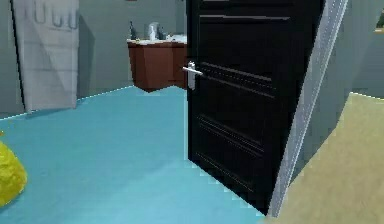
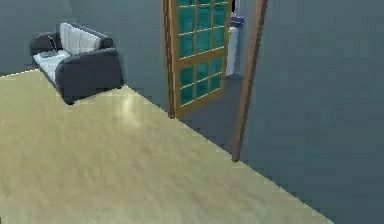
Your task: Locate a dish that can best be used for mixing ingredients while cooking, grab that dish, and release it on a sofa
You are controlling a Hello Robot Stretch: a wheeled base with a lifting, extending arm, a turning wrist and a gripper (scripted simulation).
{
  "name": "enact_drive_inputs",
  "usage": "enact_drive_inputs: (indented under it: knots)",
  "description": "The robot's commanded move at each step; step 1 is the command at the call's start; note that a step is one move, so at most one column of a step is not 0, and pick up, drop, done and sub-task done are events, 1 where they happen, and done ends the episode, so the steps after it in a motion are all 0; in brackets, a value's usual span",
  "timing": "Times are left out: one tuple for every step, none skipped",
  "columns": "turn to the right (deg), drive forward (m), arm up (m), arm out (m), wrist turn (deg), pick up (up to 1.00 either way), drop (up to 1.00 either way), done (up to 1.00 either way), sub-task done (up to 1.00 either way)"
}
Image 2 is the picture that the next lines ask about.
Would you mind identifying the dark grey sofa white cushions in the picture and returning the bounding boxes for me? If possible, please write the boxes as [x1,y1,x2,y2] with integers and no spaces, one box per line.
[29,22,125,106]

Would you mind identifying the wooden door with glass panes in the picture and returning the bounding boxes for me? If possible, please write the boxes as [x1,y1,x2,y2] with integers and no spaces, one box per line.
[161,0,234,120]

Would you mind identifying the brown wooden door frame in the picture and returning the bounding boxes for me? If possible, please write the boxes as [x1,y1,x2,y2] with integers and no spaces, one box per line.
[231,0,270,164]

